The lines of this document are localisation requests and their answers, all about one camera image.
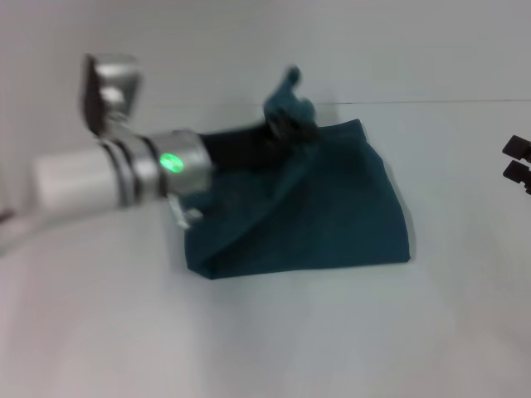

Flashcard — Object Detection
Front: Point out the blue shirt with FREE print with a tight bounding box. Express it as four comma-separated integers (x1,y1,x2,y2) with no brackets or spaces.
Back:
183,64,417,282

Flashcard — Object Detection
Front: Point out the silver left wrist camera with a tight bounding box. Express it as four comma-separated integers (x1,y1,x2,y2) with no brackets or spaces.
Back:
78,52,145,140

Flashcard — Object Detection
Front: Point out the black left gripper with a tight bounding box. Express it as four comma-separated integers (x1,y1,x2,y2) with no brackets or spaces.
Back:
200,106,321,172

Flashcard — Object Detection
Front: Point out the left arm cable with plug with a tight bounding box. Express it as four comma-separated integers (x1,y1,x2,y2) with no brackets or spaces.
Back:
168,194,204,230

